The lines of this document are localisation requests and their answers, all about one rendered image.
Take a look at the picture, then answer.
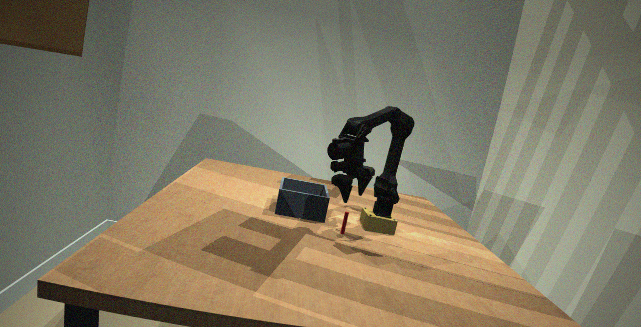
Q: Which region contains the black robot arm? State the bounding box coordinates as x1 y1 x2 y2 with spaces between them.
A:
328 106 414 219

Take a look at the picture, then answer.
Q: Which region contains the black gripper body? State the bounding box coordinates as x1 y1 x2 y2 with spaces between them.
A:
332 157 375 187

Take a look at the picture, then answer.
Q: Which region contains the red peg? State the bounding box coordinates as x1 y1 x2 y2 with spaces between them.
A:
341 211 349 234

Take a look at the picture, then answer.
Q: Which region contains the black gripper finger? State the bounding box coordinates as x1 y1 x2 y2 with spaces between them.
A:
334 185 353 203
357 176 373 196

